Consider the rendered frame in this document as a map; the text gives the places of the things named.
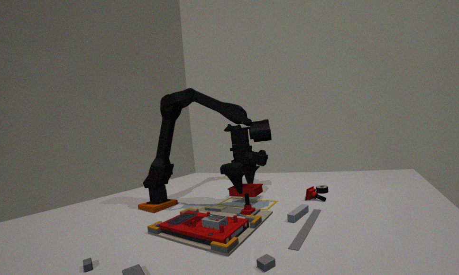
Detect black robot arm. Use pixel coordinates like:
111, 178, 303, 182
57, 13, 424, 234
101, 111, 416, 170
143, 88, 271, 205

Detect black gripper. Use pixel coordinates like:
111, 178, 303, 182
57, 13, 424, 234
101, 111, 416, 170
220, 143, 259, 193

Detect black toy tyre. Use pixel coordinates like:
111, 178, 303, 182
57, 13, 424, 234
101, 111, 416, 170
316, 185, 329, 194

